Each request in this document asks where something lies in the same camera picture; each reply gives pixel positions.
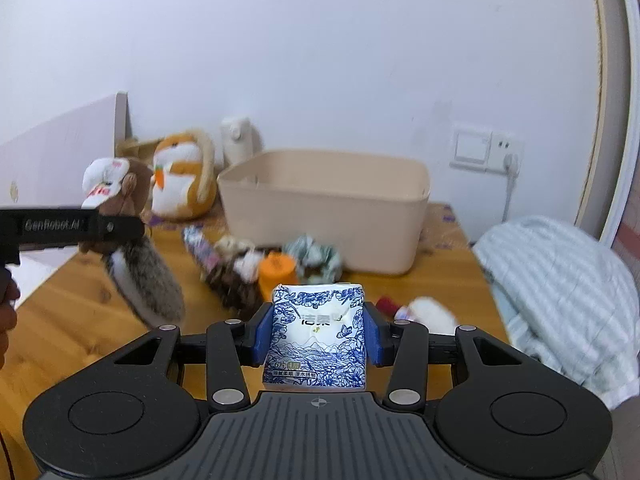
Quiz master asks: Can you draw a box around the white wall switch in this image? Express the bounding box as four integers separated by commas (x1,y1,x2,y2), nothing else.
449,122,493,171

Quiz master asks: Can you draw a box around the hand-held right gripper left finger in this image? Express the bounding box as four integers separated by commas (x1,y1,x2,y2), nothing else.
101,304,276,411

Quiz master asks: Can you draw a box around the blue floral tissue pack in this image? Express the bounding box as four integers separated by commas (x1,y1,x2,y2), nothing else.
262,282,368,392

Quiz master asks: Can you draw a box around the purple white patterned packet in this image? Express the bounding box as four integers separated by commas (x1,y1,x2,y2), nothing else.
182,225,222,272

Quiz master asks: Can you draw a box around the beige plastic storage bin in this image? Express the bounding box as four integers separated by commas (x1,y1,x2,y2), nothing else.
217,149,432,276

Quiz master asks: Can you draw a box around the white power cable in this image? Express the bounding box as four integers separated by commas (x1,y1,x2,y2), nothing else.
499,172,519,223

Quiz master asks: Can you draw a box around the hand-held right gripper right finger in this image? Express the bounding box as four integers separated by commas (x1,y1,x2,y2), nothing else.
362,301,538,411

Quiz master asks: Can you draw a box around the person's left hand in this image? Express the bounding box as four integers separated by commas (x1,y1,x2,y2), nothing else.
0,266,22,368

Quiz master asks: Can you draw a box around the striped pale blue blanket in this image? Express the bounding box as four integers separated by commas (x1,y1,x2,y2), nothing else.
472,215,640,411

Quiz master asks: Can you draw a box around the white fluffy plush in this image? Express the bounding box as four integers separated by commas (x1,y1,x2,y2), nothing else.
397,296,458,336

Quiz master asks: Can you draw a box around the white thermos bottle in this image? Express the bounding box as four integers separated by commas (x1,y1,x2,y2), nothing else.
221,117,263,168

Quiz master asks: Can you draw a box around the orange white hamster plush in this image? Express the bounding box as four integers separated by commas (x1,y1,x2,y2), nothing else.
150,127,218,220

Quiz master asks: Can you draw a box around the white wall socket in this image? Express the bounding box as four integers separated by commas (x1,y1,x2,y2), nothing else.
487,130,526,175

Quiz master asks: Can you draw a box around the pale wooden door frame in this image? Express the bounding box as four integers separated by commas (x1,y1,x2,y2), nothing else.
574,0,640,250

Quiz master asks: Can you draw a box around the beige fluffy pompom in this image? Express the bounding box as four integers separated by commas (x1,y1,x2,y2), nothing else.
214,235,256,260

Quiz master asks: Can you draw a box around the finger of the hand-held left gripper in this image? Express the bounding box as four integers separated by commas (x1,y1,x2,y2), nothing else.
97,214,147,245

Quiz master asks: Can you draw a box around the orange plastic bottle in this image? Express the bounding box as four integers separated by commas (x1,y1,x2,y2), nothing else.
257,251,299,306

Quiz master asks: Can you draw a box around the pale pink board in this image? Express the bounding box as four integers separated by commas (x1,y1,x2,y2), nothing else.
0,91,132,306

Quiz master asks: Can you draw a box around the green white checked scrunchie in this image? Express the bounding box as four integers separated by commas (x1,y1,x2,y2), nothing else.
282,234,343,283

